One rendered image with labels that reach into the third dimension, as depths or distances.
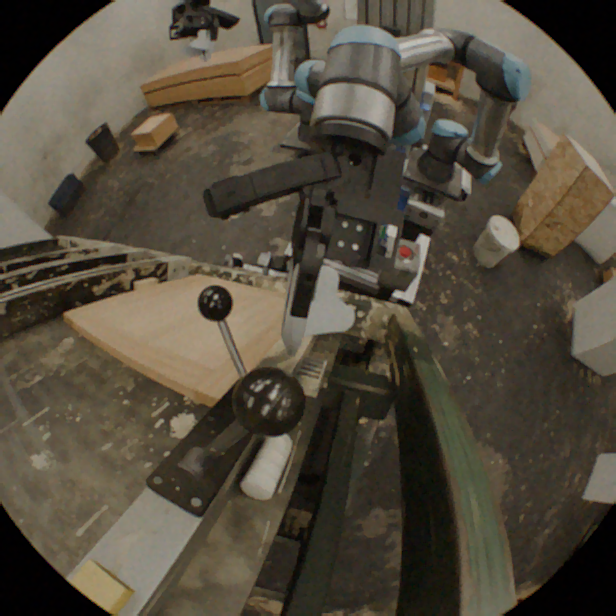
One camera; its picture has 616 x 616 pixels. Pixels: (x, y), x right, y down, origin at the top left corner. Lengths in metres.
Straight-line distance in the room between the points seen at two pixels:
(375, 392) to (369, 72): 0.51
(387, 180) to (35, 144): 5.54
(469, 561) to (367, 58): 0.42
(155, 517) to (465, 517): 0.24
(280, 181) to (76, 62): 5.92
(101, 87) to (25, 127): 1.77
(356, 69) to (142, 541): 0.39
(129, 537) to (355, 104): 0.36
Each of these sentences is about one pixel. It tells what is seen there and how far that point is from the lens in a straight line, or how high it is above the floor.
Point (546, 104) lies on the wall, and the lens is 5.96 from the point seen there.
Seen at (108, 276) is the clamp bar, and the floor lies 1.24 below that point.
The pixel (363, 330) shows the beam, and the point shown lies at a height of 0.86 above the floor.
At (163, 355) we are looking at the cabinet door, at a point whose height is 1.33.
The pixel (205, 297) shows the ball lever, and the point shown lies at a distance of 0.26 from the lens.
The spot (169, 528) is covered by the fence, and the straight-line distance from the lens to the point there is 0.20.
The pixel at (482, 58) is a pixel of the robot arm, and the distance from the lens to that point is 0.64.
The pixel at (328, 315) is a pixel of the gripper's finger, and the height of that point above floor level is 1.45.
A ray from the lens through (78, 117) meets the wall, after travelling 5.85.
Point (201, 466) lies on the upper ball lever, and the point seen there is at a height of 1.49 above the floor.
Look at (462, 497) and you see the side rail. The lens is 0.27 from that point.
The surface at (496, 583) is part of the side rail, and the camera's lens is 0.25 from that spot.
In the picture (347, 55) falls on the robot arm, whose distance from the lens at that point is 0.27.
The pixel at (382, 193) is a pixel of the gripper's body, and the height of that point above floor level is 1.50.
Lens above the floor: 1.67
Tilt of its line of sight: 71 degrees down
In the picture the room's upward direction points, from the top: 12 degrees counter-clockwise
